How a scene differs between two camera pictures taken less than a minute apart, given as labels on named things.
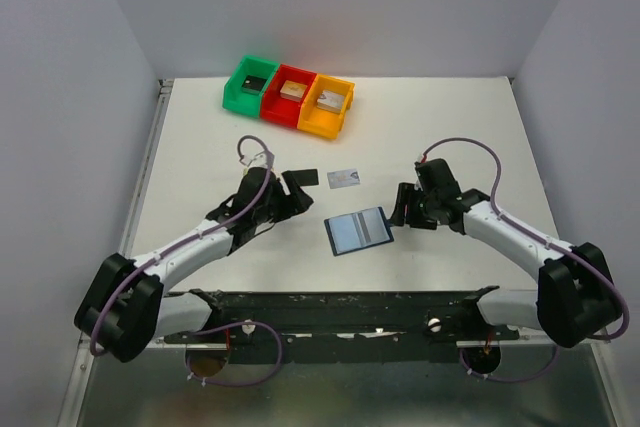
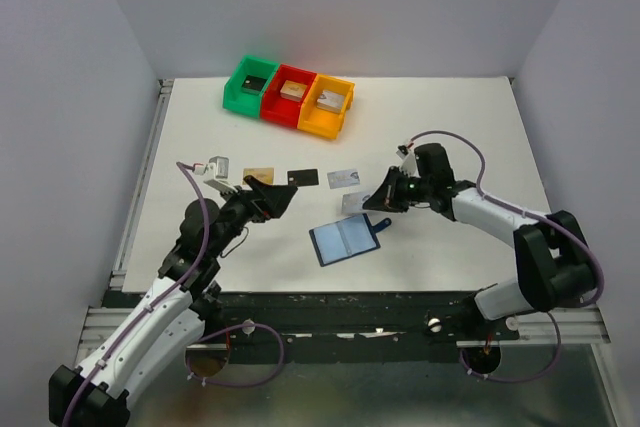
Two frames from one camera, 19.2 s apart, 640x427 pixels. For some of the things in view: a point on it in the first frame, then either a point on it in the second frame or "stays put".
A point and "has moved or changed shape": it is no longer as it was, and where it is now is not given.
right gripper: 407,193 -> 386,196
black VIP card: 306,177 stays put
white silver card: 337,179 stays put
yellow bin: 317,120 stays put
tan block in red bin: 293,90 stays put
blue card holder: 358,230 has moved or changed shape
